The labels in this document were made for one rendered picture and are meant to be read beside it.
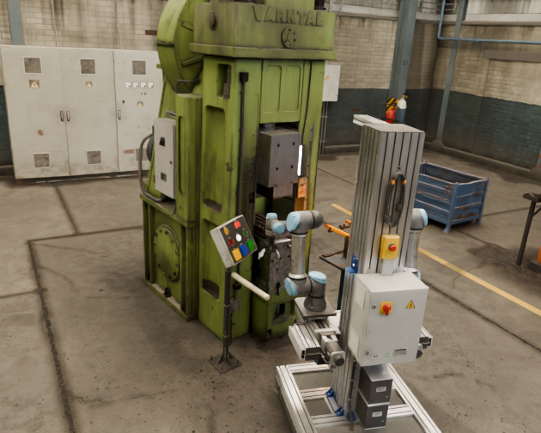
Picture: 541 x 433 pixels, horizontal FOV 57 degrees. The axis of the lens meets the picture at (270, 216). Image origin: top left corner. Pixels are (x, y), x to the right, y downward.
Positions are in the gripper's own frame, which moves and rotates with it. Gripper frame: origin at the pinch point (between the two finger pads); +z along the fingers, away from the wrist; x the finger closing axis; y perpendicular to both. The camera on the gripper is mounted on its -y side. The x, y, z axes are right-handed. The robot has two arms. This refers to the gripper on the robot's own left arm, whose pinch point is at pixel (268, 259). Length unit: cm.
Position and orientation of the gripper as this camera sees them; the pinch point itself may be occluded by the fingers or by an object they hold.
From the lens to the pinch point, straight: 364.3
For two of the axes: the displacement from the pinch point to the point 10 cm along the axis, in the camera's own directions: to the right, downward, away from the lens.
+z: -0.6, 9.4, 3.4
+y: 2.3, 3.4, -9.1
